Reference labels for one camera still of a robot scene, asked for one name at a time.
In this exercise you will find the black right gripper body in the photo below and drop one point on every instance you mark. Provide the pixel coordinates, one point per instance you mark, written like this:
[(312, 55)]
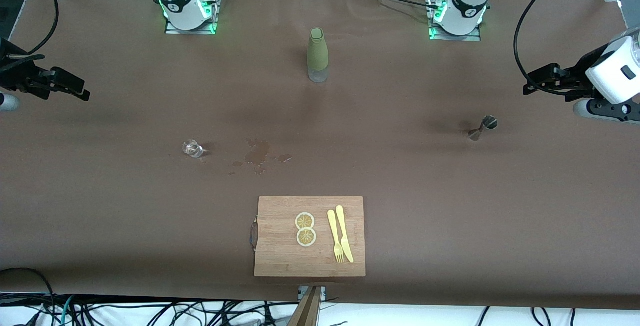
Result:
[(14, 73)]

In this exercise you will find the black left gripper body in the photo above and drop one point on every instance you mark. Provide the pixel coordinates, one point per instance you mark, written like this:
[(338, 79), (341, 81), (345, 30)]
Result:
[(581, 69)]

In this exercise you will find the metal jigger measuring cup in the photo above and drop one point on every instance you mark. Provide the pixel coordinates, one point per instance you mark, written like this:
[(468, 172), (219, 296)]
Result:
[(482, 128)]

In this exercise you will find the clear glass cup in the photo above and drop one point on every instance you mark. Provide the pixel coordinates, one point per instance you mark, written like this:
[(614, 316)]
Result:
[(192, 148)]

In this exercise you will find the brown table cover sheet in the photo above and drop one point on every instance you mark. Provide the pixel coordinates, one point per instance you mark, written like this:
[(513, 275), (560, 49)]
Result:
[(450, 216)]

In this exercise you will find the liquid spill stain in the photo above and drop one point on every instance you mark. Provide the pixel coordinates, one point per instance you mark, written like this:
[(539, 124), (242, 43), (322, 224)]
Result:
[(257, 153)]

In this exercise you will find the olive green bottle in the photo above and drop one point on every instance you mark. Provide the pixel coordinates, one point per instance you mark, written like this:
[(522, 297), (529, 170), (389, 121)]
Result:
[(318, 51)]

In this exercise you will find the yellow plastic knife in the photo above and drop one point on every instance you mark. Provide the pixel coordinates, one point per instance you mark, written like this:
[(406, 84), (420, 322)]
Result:
[(343, 231)]

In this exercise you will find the yellow plastic fork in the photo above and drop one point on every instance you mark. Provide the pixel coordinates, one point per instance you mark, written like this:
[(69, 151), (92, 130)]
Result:
[(334, 231)]

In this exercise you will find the wooden cutting board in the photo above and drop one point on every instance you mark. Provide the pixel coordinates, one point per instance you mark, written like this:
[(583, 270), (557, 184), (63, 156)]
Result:
[(280, 256)]

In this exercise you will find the lemon slice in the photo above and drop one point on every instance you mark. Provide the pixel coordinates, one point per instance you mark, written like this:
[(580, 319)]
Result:
[(305, 221), (306, 237)]

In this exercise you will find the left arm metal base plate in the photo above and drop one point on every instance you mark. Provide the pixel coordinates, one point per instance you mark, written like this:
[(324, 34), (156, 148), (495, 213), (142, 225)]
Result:
[(455, 37)]

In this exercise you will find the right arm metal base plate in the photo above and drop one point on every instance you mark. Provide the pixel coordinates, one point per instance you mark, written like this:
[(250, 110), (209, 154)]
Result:
[(214, 11)]

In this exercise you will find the wooden post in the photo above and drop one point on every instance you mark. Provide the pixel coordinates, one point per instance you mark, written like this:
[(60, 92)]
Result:
[(306, 311)]

